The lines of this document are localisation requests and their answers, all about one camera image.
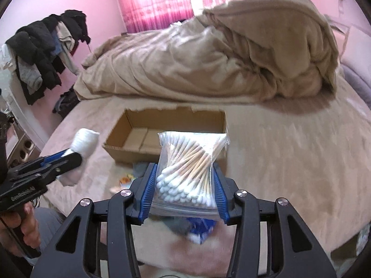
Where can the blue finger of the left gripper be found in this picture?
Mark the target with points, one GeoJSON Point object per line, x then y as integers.
{"type": "Point", "coordinates": [54, 157]}
{"type": "Point", "coordinates": [65, 164]}

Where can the cartoon tissue pack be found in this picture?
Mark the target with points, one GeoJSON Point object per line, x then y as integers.
{"type": "Point", "coordinates": [126, 181]}

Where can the pile of dark clothes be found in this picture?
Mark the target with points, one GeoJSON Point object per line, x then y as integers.
{"type": "Point", "coordinates": [38, 53]}

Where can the beige rumpled duvet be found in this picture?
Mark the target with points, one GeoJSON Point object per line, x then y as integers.
{"type": "Point", "coordinates": [243, 51]}

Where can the grey knitted socks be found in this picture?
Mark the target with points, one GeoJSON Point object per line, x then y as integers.
{"type": "Point", "coordinates": [178, 225]}

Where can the white cloth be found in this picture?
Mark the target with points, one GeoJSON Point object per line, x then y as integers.
{"type": "Point", "coordinates": [84, 143]}

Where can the person's left hand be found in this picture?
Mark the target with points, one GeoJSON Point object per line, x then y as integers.
{"type": "Point", "coordinates": [28, 226]}

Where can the blue plastic packet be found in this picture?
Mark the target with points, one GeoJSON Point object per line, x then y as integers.
{"type": "Point", "coordinates": [199, 229]}

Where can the black bag on floor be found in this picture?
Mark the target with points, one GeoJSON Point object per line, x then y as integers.
{"type": "Point", "coordinates": [67, 101]}

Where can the beige bed sheet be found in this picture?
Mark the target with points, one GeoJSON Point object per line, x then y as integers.
{"type": "Point", "coordinates": [313, 151]}

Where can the brown cardboard box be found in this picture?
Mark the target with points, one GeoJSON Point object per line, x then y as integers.
{"type": "Point", "coordinates": [134, 138]}

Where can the bag of cotton swabs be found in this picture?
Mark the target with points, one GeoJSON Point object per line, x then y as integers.
{"type": "Point", "coordinates": [184, 185]}

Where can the white embroidered pillow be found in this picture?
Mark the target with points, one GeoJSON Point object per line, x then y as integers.
{"type": "Point", "coordinates": [354, 55]}

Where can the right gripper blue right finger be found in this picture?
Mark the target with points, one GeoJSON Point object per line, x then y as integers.
{"type": "Point", "coordinates": [221, 193]}

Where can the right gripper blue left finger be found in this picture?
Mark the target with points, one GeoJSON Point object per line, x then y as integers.
{"type": "Point", "coordinates": [146, 191]}

